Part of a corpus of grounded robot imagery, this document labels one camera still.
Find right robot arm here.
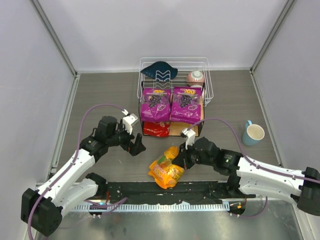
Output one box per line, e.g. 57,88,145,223
172,137,320,216

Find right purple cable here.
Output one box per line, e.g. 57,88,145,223
187,117,320,218

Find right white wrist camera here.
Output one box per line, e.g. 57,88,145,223
180,128,196,150

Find white wire dish rack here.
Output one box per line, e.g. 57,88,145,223
136,56,214,106

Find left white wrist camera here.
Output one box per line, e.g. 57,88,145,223
121,109,139,135

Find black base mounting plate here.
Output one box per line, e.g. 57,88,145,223
89,181,256,205

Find black wooden two-tier shelf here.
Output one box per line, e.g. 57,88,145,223
139,85,204,137

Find purple blackcurrant candy bag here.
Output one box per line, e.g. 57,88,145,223
140,88,171,123

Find pink patterned bowl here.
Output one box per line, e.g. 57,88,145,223
186,70,205,87

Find white slotted cable duct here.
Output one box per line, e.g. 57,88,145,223
71,201,230,214

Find light blue mug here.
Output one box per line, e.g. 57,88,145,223
242,120,265,146

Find dark blue leaf plate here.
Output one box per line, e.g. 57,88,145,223
140,61,178,82

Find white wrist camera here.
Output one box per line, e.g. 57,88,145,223
180,128,196,150
121,109,139,135

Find red fruit candy bag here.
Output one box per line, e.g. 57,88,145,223
143,122,171,138

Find orange candy bag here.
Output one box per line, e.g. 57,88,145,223
148,146,185,189

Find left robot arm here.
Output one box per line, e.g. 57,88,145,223
21,113,146,237

